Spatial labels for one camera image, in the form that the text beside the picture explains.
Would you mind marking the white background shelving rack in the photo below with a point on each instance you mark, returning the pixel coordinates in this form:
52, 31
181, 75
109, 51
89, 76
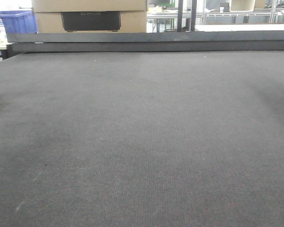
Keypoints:
216, 15

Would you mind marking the dark grey table back rail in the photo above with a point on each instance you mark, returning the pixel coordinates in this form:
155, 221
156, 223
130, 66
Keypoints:
196, 41

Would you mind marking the large cardboard box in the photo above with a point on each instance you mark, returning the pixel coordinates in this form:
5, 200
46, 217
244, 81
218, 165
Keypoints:
90, 16

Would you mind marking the blue plastic crate background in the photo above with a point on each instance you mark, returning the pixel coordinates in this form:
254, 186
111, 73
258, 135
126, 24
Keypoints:
19, 21

